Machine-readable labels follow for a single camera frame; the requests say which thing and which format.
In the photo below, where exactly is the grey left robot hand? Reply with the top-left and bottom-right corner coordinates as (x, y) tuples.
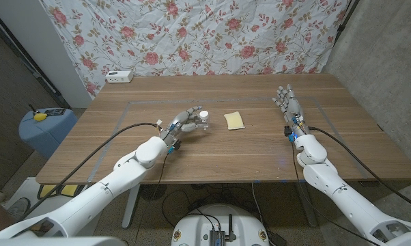
(159, 105), (210, 153)

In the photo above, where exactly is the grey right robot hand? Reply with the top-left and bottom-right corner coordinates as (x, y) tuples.
(272, 83), (311, 141)

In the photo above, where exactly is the clear medicine bottle white cap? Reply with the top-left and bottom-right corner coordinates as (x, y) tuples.
(197, 110), (210, 131)

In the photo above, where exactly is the yellow sponge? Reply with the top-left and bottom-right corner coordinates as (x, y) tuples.
(223, 111), (246, 131)

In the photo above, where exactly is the black round disc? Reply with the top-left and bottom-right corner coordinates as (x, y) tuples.
(140, 184), (167, 202)

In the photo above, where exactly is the white power strip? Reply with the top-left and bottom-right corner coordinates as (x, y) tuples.
(104, 70), (134, 84)

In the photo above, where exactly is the floral rose backdrop cloth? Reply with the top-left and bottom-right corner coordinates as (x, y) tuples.
(41, 0), (350, 98)

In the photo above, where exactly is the white table leg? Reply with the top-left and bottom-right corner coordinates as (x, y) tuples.
(121, 184), (141, 229)

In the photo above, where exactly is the grey table leg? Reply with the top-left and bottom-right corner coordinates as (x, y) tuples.
(294, 182), (318, 228)

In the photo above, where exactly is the black stand pole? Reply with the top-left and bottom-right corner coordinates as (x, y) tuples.
(333, 0), (360, 45)

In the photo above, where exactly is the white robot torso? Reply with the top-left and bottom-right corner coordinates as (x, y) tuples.
(171, 204), (270, 246)

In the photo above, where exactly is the black antenna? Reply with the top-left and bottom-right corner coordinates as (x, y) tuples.
(225, 214), (236, 242)

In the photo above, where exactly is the grey computer box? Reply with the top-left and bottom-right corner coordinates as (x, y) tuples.
(209, 229), (226, 246)

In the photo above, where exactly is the black flat device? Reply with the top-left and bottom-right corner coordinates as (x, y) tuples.
(44, 107), (67, 116)

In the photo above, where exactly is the blue round stool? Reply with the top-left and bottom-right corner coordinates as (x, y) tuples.
(18, 107), (79, 159)

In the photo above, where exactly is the yellow black floor mat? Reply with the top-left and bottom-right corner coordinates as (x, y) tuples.
(37, 184), (79, 201)

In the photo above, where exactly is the grey shoe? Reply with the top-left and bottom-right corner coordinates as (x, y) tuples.
(7, 197), (31, 220)

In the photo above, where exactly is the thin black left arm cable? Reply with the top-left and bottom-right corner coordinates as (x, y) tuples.
(133, 152), (171, 246)

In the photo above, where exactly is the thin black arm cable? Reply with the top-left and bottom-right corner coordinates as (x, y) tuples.
(290, 139), (381, 246)
(133, 152), (171, 246)

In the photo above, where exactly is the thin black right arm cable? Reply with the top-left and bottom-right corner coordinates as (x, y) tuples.
(290, 139), (381, 246)

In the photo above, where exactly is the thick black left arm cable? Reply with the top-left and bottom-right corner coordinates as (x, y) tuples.
(20, 122), (159, 220)

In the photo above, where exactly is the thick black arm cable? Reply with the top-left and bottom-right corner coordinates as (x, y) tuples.
(307, 126), (411, 211)
(20, 122), (159, 220)

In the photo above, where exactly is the black floor cable loop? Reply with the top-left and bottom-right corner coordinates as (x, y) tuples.
(160, 189), (193, 229)

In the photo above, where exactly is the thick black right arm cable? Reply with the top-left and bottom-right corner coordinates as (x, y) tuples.
(307, 126), (411, 211)

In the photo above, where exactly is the black diagonal door frame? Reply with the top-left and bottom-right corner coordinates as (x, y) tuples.
(0, 12), (72, 109)

